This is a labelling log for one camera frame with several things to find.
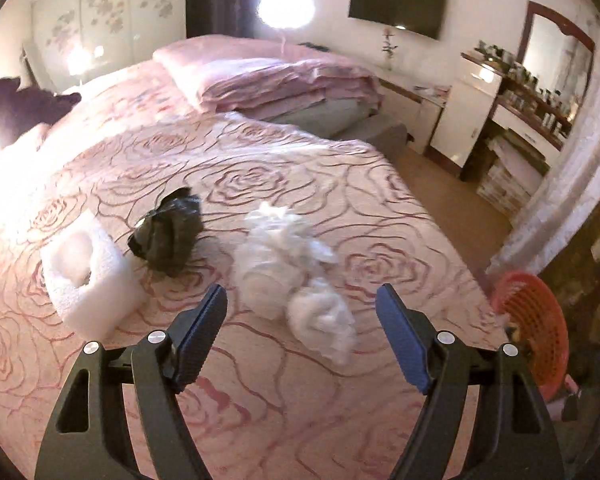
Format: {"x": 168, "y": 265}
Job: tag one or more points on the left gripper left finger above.
{"x": 87, "y": 436}

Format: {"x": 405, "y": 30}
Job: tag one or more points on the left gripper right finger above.
{"x": 512, "y": 437}

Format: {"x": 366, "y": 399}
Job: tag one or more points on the white foam block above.
{"x": 91, "y": 284}

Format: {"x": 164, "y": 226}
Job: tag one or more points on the black plastic bag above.
{"x": 166, "y": 235}

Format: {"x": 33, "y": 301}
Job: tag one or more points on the white plastic wrap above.
{"x": 279, "y": 272}

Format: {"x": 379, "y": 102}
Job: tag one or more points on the red plastic mesh basket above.
{"x": 538, "y": 327}

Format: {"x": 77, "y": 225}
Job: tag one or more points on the pink rose-pattern bedspread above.
{"x": 263, "y": 407}

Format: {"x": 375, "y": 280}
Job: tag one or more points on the stacked storage boxes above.
{"x": 514, "y": 175}

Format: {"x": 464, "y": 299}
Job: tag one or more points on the lace curtain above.
{"x": 566, "y": 197}

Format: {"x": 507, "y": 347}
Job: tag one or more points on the low white desk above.
{"x": 413, "y": 103}

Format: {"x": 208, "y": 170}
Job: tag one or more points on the white dressing cabinet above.
{"x": 466, "y": 110}

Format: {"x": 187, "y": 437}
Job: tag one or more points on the grey bed bench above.
{"x": 342, "y": 120}

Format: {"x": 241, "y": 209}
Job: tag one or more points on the vanity mirror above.
{"x": 557, "y": 55}

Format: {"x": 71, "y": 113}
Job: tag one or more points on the folded pink quilt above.
{"x": 261, "y": 78}

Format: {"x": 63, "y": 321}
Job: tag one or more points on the rose in vase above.
{"x": 388, "y": 48}

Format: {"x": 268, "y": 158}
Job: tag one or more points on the white floral wardrobe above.
{"x": 75, "y": 41}

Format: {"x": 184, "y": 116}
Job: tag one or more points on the wall-mounted black television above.
{"x": 423, "y": 17}

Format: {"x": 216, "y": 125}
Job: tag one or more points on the ring light lamp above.
{"x": 286, "y": 16}

